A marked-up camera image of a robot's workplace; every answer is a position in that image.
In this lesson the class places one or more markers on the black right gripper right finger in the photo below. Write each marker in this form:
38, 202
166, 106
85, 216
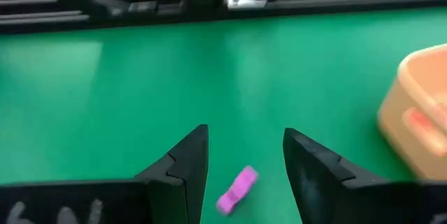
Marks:
314, 182

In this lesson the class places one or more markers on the black metal table frame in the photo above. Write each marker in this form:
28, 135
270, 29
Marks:
35, 21

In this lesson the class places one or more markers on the small purple foam decoration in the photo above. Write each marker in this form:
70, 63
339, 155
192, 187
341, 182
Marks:
239, 189

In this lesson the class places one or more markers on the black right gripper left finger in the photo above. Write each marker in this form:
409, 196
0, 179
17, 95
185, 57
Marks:
188, 168

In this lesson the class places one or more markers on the orange plastic basket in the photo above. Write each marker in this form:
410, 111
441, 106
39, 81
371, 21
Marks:
412, 112

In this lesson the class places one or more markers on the green table mat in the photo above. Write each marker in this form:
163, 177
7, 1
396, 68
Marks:
104, 95

